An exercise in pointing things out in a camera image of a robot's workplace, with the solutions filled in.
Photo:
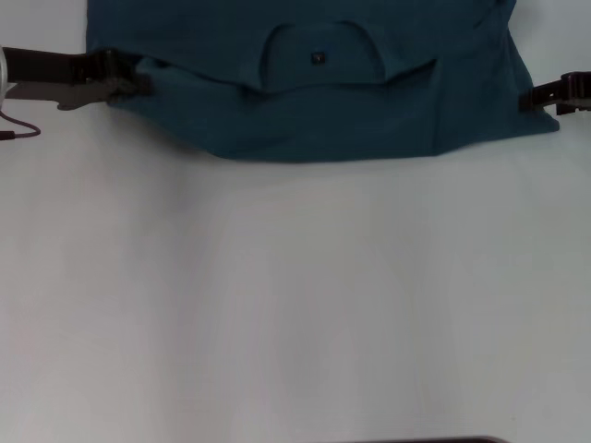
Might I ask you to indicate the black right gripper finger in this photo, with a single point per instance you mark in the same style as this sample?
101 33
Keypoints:
535 96

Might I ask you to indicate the white and silver left arm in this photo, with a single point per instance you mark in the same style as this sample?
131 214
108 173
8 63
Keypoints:
2 74

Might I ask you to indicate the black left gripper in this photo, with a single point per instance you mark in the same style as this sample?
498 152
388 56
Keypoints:
46 69

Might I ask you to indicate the teal t-shirt with pink lettering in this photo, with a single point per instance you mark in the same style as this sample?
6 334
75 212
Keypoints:
323 115

